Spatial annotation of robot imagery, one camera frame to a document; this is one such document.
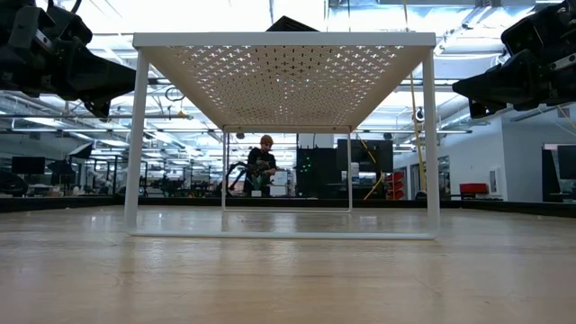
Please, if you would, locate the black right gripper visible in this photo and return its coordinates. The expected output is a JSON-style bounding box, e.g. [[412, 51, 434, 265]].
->
[[452, 6, 557, 120]]

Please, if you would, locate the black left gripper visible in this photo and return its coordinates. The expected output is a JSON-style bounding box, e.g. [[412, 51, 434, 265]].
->
[[8, 4, 137, 118]]

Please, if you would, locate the white perforated metal shelf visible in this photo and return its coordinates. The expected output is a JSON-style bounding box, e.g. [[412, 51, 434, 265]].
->
[[123, 31, 441, 240]]

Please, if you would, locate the small black square plate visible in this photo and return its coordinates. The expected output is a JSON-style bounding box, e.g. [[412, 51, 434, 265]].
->
[[265, 15, 319, 32]]

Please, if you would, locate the red box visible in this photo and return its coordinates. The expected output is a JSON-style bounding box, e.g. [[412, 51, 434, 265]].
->
[[458, 182, 491, 196]]

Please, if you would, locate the red bin rack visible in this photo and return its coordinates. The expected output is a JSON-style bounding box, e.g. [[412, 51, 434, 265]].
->
[[385, 171, 406, 202]]

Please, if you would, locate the large black monitor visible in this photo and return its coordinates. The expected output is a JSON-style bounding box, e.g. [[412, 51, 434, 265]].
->
[[337, 139, 395, 173]]

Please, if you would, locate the person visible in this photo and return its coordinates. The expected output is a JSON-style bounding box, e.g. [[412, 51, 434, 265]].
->
[[245, 133, 279, 198]]

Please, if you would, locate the black cabinet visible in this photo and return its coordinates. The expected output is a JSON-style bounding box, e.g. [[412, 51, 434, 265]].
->
[[295, 146, 338, 199]]

